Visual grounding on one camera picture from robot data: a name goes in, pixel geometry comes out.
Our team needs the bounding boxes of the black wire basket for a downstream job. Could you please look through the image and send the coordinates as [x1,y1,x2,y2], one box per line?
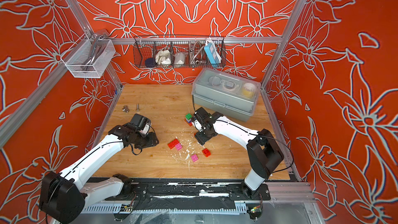
[133,35,227,68]

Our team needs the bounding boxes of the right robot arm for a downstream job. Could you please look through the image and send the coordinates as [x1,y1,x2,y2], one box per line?
[193,107,285,196]

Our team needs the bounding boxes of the blue white box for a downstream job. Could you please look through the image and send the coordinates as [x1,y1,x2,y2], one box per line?
[204,38,221,67]

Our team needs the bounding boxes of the long red lego brick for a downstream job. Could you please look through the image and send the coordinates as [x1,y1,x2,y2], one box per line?
[167,139,179,149]

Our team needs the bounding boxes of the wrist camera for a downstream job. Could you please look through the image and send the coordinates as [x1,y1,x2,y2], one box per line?
[192,120,202,131]
[140,122,151,136]

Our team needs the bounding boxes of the aluminium frame rail right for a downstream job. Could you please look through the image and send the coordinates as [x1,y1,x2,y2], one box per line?
[261,90,303,181]

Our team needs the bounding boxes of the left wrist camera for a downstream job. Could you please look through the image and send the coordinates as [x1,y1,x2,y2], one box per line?
[140,122,151,136]

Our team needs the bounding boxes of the clear plastic storage box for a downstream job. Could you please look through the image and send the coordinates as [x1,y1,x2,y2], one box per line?
[191,68,261,121]

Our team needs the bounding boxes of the pink lego brick lower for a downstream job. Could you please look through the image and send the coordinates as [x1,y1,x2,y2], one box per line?
[191,154,199,162]

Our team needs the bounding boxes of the white crumpled cloth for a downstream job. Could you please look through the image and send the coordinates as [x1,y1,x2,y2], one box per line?
[155,49,172,66]

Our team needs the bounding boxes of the metal tongs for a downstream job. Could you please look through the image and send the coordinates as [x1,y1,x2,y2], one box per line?
[83,31,108,71]

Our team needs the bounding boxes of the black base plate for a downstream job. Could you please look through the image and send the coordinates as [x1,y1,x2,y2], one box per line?
[105,178,271,201]

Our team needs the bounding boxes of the yellow tape roll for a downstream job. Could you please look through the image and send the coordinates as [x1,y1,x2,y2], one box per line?
[241,83,257,99]

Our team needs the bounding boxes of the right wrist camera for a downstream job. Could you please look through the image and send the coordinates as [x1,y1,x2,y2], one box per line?
[192,120,202,131]

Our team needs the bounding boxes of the clear plastic wall bin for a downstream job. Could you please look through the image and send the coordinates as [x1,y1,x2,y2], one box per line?
[61,29,116,79]

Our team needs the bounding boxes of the dark blue round object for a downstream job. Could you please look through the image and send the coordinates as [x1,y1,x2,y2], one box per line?
[145,58,158,68]

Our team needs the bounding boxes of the pink lego brick left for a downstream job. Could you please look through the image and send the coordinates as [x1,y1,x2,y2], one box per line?
[175,143,182,150]

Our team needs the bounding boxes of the pink lego brick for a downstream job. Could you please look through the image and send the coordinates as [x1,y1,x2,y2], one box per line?
[191,154,199,162]
[175,143,182,150]

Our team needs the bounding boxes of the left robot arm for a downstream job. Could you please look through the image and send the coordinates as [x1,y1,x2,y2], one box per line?
[39,114,159,224]

